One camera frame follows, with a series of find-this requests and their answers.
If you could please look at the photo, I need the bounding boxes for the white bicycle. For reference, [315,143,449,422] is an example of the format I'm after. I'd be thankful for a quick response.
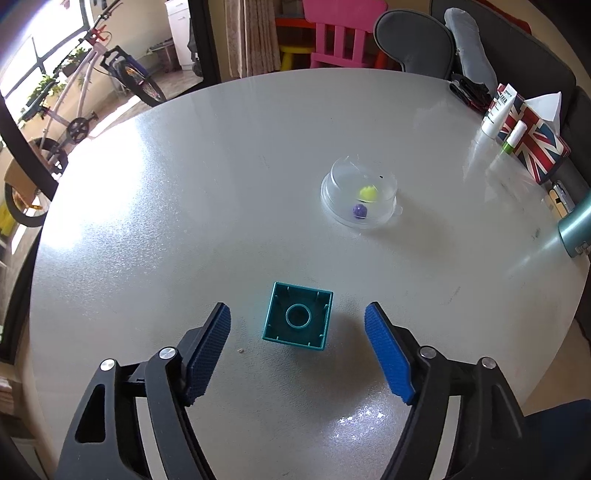
[0,0,167,229]

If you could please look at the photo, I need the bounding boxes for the pink child chair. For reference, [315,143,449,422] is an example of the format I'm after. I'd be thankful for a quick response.
[302,0,389,70]

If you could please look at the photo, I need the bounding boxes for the yellow stool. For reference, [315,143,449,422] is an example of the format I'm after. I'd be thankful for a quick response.
[281,45,317,71]

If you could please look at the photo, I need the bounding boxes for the black cable bundle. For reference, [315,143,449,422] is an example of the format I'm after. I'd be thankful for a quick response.
[450,74,492,113]

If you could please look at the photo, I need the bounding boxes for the dark grey sofa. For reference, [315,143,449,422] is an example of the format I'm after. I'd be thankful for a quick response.
[429,0,591,195]

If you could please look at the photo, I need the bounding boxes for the clear plastic dome bowl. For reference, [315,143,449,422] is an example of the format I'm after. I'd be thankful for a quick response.
[320,155,403,230]

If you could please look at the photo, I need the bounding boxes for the flag print tissue box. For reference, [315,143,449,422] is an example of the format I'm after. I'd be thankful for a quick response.
[496,95,571,185]

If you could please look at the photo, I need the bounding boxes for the small white green tube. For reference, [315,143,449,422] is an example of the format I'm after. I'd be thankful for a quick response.
[502,121,527,155]

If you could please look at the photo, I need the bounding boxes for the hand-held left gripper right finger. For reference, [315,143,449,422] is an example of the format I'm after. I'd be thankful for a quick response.
[364,301,529,480]

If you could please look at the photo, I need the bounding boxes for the white cream tube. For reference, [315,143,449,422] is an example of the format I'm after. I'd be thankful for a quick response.
[481,83,517,139]

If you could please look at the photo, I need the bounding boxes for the white tissue sheet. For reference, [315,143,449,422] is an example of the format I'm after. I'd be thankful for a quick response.
[526,91,563,123]

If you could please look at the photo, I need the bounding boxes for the grey chair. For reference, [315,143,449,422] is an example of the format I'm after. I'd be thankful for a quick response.
[374,9,455,79]

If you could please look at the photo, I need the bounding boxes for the yellow crate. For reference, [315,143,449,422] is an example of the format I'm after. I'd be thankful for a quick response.
[0,198,17,238]

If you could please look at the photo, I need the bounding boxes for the green potted plants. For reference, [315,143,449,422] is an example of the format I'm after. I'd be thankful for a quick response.
[18,46,88,121]

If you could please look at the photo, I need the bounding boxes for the small silver yellow device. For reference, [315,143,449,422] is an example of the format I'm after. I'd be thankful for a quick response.
[549,181,575,217]

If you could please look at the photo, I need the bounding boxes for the person's navy trouser leg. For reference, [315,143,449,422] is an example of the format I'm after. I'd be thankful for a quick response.
[522,401,591,480]

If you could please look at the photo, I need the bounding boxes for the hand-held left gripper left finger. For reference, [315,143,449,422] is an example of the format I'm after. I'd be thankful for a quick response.
[54,302,232,480]

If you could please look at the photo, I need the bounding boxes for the teal toy block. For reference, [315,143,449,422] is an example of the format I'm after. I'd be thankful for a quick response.
[262,281,334,352]

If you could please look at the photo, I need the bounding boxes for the cardboard box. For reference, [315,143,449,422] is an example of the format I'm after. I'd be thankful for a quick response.
[4,138,63,208]

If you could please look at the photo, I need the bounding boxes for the low shoe rack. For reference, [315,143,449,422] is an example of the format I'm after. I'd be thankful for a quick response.
[148,41,176,75]

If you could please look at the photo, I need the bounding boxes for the white cabinet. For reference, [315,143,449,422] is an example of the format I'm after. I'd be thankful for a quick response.
[164,0,199,72]

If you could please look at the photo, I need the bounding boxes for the teal thermos bottle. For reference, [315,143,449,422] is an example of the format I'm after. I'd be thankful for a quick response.
[557,187,591,258]

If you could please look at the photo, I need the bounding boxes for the beige patterned curtain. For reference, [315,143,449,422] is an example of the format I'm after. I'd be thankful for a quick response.
[225,0,281,79]

